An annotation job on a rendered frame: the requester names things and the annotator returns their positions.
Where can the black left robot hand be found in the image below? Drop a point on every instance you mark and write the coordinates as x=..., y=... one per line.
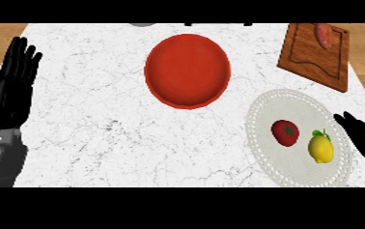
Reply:
x=13, y=84

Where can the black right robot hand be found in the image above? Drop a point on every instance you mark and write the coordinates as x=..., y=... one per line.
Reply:
x=353, y=128

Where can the brown wooden cutting board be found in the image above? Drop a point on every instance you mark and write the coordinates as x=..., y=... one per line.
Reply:
x=313, y=55

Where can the grey round object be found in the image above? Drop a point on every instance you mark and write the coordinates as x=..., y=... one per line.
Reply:
x=142, y=24

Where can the reddish sweet potato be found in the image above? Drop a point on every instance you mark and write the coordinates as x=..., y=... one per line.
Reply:
x=324, y=34

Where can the red tomato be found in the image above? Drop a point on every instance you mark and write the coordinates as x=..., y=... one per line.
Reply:
x=285, y=133

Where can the yellow lemon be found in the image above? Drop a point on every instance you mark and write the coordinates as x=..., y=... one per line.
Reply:
x=321, y=149

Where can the white round lace placemat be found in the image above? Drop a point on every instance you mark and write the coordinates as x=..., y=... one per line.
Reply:
x=297, y=139

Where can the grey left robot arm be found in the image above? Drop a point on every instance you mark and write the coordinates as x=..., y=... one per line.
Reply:
x=9, y=155

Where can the red bowl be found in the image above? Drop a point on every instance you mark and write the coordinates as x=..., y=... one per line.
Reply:
x=188, y=71

